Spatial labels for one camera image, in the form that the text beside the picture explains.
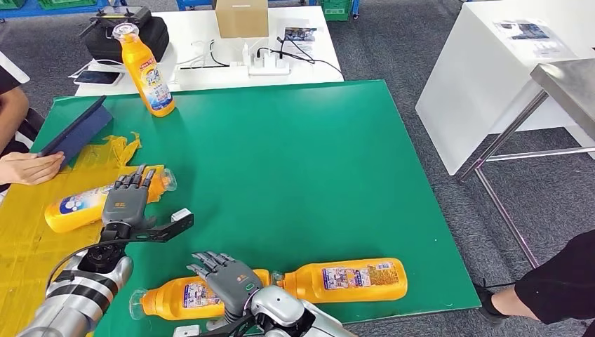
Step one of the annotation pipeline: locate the black smartphone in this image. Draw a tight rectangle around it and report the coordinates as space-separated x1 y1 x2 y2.
73 70 125 87

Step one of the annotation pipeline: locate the brown cardboard box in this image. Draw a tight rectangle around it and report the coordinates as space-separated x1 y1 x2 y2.
214 0 269 39

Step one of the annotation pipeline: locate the tablet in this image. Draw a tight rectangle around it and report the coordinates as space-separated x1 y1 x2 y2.
36 95 114 169

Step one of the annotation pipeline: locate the black carry case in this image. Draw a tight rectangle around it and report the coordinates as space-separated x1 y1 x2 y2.
84 16 171 65

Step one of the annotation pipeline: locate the orange detergent bottle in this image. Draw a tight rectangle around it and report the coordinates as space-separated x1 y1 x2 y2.
128 268 273 322
44 166 178 234
112 22 177 118
271 257 408 305

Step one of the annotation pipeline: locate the printed paper sheet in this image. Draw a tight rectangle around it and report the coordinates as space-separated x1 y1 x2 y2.
493 19 577 58

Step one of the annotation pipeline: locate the person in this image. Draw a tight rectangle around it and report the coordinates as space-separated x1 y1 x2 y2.
474 228 595 326
0 65 66 192

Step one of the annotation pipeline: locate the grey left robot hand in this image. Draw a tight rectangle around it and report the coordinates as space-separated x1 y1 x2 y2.
100 163 158 230

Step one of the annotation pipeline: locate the black camera bracket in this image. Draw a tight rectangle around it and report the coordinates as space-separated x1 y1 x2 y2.
100 211 195 244
195 311 261 337

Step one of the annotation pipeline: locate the white boxy table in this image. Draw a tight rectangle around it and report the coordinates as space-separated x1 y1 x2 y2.
415 0 595 177

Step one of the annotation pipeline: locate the white power strip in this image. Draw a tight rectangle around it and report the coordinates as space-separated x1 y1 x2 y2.
241 43 290 77

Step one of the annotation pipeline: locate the black power cable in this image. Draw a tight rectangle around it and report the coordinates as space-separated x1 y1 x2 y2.
255 36 346 81

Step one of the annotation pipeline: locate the stainless steel table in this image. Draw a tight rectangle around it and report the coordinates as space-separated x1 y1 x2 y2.
457 58 595 271

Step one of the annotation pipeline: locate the white cable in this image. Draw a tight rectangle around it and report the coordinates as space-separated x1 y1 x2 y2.
69 39 220 86

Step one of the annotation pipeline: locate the person's hand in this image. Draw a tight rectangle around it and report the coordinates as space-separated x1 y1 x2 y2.
0 151 66 187

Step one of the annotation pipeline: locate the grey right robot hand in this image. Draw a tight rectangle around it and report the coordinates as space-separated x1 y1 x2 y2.
185 251 265 324

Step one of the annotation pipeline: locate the black left camera bracket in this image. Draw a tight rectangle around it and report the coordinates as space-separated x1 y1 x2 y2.
100 211 195 244

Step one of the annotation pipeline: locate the white desk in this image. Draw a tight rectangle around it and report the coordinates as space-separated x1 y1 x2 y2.
74 6 345 98

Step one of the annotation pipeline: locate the printed leaflet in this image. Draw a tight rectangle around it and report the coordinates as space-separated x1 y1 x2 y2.
279 25 324 59

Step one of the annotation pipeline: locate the black remote controller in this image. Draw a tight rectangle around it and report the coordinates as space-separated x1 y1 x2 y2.
78 5 153 41

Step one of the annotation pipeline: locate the black right camera bracket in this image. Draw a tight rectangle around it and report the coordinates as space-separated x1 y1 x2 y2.
195 311 261 337

